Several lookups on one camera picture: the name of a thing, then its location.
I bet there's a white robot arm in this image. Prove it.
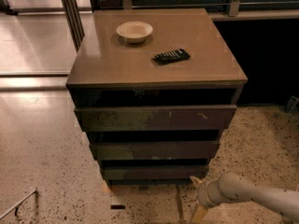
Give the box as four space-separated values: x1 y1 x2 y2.
190 173 299 224

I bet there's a drawer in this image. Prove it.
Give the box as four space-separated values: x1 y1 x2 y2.
75 105 236 132
90 141 220 161
101 165 208 180

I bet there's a brown drawer cabinet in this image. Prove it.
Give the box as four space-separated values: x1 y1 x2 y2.
66 9 247 173

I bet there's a black remote control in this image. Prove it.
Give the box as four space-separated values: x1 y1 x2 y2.
153 49 191 64

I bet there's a metal rod on floor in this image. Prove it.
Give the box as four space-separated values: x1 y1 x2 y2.
0 187 37 220

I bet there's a metal window frame post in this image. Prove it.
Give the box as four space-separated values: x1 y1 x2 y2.
61 0 84 51

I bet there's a grey object at right edge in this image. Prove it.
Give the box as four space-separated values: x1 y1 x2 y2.
285 96 299 113

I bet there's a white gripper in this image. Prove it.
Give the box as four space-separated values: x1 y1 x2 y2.
190 175 222 224

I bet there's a white bowl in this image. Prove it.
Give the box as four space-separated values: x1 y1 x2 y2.
117 21 153 44

